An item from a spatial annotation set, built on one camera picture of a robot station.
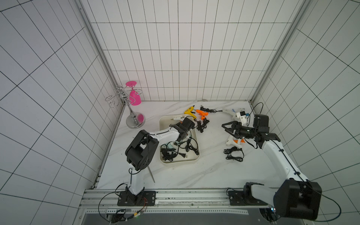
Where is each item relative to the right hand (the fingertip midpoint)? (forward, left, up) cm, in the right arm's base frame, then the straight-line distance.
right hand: (219, 127), depth 78 cm
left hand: (+7, +29, -15) cm, 33 cm away
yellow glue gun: (+27, +18, -19) cm, 37 cm away
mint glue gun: (-3, +30, -18) cm, 35 cm away
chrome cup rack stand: (+15, +60, +7) cm, 62 cm away
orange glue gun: (+26, +7, -19) cm, 33 cm away
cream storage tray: (-7, +23, -20) cm, 31 cm away
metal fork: (-23, +38, -20) cm, 49 cm away
